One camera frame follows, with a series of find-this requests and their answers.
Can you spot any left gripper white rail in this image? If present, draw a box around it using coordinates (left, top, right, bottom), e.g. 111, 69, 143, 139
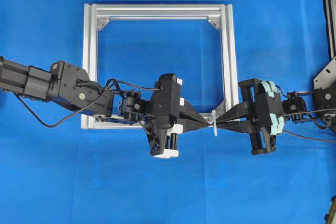
141, 73, 209, 158

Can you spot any right gripper teal rail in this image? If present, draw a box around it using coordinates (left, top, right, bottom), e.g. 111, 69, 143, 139
216, 78, 285, 155

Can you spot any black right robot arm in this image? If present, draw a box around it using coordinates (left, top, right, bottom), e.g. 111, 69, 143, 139
213, 59, 335, 155

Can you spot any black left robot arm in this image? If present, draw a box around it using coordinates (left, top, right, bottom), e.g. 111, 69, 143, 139
1, 58, 208, 158

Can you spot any dark object bottom right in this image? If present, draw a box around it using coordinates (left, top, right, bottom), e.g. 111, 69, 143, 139
324, 196, 336, 224

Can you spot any blue table cloth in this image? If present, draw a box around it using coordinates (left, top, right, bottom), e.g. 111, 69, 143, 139
1, 0, 335, 223

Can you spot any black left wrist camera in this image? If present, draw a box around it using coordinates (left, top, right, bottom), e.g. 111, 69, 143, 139
149, 73, 181, 129

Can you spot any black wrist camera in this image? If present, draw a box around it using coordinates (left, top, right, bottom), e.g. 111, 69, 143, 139
255, 81, 285, 135
149, 73, 181, 129

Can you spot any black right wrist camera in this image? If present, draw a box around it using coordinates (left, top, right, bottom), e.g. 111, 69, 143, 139
255, 81, 285, 135

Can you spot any silver aluminium extrusion frame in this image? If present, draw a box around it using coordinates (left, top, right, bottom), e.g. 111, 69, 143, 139
82, 4, 239, 123

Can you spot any black frame at right edge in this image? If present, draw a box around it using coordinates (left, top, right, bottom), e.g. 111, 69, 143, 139
323, 0, 336, 61

